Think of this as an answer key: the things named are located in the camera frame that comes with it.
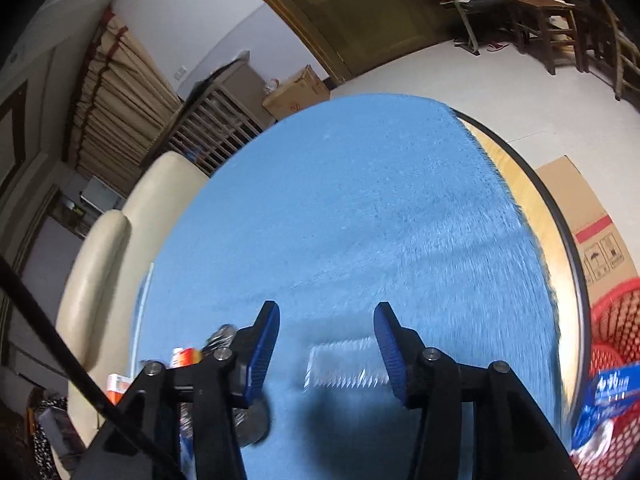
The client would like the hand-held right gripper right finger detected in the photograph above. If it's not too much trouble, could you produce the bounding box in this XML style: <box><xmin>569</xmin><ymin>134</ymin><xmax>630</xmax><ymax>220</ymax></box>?
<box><xmin>372</xmin><ymin>302</ymin><xmax>583</xmax><ymax>480</ymax></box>

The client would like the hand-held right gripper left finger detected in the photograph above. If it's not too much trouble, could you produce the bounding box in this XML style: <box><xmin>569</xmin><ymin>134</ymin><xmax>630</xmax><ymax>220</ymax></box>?
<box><xmin>70</xmin><ymin>301</ymin><xmax>281</xmax><ymax>480</ymax></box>

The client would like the clear plastic packet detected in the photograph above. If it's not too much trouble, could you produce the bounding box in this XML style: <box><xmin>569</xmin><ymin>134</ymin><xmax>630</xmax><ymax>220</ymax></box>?
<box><xmin>302</xmin><ymin>337</ymin><xmax>391</xmax><ymax>391</ymax></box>

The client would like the yellow and orange drink carton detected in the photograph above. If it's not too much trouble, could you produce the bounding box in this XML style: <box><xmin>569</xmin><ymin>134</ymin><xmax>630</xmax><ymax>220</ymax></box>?
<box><xmin>171</xmin><ymin>347</ymin><xmax>202</xmax><ymax>370</ymax></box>

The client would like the red plastic mesh basket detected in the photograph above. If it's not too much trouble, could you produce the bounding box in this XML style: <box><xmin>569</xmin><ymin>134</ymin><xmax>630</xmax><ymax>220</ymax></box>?
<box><xmin>570</xmin><ymin>277</ymin><xmax>640</xmax><ymax>480</ymax></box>

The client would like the silver metal object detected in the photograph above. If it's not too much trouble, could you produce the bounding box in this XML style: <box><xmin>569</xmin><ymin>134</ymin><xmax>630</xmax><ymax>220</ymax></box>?
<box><xmin>180</xmin><ymin>324</ymin><xmax>273</xmax><ymax>448</ymax></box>

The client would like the orange and white drink carton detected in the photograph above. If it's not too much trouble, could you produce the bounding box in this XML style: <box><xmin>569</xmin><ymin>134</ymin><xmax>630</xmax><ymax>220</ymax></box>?
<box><xmin>106</xmin><ymin>374</ymin><xmax>135</xmax><ymax>406</ymax></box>

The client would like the cream leather sofa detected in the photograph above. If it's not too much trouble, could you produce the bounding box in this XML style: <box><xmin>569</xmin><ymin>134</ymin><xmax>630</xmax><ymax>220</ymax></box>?
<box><xmin>52</xmin><ymin>151</ymin><xmax>211</xmax><ymax>480</ymax></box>

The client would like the round wooden table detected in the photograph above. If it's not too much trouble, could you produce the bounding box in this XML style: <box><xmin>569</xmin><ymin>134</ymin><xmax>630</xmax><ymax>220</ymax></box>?
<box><xmin>452</xmin><ymin>107</ymin><xmax>593</xmax><ymax>426</ymax></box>

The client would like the white plastic wrapper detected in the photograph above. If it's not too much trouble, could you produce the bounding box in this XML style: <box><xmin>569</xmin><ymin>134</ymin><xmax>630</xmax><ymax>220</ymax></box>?
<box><xmin>570</xmin><ymin>417</ymin><xmax>623</xmax><ymax>463</ymax></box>

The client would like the blue printed packet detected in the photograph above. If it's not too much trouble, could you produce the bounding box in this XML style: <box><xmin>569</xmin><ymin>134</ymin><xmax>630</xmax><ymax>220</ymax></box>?
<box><xmin>572</xmin><ymin>365</ymin><xmax>640</xmax><ymax>448</ymax></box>

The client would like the dark patterned cloth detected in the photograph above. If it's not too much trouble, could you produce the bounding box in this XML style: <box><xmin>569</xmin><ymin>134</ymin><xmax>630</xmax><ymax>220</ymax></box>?
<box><xmin>27</xmin><ymin>390</ymin><xmax>86</xmax><ymax>480</ymax></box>

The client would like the wooden slatted crib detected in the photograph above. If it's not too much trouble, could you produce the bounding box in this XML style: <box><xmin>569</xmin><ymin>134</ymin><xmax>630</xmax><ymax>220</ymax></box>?
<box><xmin>140</xmin><ymin>60</ymin><xmax>276</xmax><ymax>176</ymax></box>

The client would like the large cardboard box red label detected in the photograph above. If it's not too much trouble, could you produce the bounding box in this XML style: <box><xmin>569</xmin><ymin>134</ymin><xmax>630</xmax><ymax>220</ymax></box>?
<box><xmin>535</xmin><ymin>155</ymin><xmax>640</xmax><ymax>306</ymax></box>

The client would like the small cardboard box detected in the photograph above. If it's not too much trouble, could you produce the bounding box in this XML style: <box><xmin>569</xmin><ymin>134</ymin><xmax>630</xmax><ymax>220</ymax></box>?
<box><xmin>262</xmin><ymin>65</ymin><xmax>331</xmax><ymax>121</ymax></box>

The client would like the beige pleated curtain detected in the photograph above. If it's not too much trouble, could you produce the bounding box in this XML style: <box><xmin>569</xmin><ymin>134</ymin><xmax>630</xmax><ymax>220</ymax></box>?
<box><xmin>62</xmin><ymin>5</ymin><xmax>183</xmax><ymax>196</ymax></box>

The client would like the golden wooden door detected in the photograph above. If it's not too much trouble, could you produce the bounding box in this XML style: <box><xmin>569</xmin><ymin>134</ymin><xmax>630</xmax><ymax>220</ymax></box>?
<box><xmin>220</xmin><ymin>0</ymin><xmax>461</xmax><ymax>86</ymax></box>

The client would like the folding metal chair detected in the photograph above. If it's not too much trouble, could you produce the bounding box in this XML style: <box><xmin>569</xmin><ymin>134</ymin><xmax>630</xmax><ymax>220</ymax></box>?
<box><xmin>412</xmin><ymin>0</ymin><xmax>506</xmax><ymax>53</ymax></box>

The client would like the light wooden chair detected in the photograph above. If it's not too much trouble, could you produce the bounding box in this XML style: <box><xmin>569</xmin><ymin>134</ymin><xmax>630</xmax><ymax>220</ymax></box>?
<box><xmin>595</xmin><ymin>0</ymin><xmax>640</xmax><ymax>101</ymax></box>

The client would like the brown wooden chair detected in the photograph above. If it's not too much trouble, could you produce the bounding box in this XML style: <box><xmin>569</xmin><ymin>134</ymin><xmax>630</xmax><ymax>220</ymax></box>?
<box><xmin>500</xmin><ymin>0</ymin><xmax>591</xmax><ymax>76</ymax></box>

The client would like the black cable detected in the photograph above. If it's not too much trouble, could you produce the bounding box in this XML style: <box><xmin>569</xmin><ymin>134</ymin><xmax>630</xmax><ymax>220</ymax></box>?
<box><xmin>0</xmin><ymin>255</ymin><xmax>183</xmax><ymax>480</ymax></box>

